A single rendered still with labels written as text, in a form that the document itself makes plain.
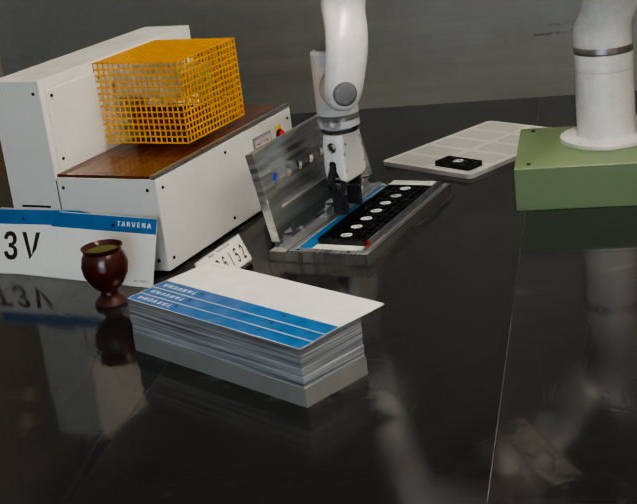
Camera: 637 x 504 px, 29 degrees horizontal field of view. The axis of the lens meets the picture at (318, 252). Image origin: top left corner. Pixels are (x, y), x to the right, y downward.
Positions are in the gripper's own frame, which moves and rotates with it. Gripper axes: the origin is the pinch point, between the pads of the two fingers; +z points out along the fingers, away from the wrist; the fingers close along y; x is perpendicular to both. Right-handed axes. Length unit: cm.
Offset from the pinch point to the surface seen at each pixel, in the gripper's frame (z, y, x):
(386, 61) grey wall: 14, 202, 78
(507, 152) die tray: 3, 48, -18
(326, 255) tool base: 2.5, -24.5, -6.5
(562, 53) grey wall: 16, 218, 17
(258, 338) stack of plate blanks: -5, -77, -21
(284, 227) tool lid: -1.6, -21.5, 3.4
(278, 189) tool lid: -7.9, -17.7, 5.7
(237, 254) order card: 0.8, -30.7, 8.9
